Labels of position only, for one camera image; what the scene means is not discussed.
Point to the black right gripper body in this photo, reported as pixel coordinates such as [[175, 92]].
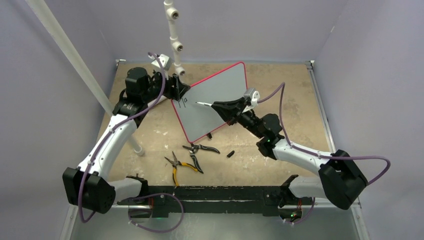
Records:
[[248, 120]]

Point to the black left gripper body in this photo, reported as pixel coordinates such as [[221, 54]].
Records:
[[156, 85]]

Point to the black whiteboard marker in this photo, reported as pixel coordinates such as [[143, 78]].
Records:
[[204, 103]]

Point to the pink framed whiteboard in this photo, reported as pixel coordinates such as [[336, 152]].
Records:
[[198, 120]]

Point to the black marker cap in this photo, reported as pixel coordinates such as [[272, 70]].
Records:
[[229, 155]]

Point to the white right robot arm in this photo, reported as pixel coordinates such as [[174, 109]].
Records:
[[338, 179]]

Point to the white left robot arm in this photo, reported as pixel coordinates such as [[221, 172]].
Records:
[[86, 186]]

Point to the white pvc pipe stand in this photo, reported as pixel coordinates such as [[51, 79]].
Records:
[[172, 14]]

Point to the white diagonal pole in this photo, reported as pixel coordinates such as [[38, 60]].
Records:
[[53, 27]]

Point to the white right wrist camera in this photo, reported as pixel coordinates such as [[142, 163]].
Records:
[[252, 97]]

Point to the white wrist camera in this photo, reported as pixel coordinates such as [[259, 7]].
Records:
[[252, 97], [161, 62]]

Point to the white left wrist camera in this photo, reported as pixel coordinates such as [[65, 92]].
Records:
[[161, 62]]

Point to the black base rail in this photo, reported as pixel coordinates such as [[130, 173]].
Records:
[[264, 200]]

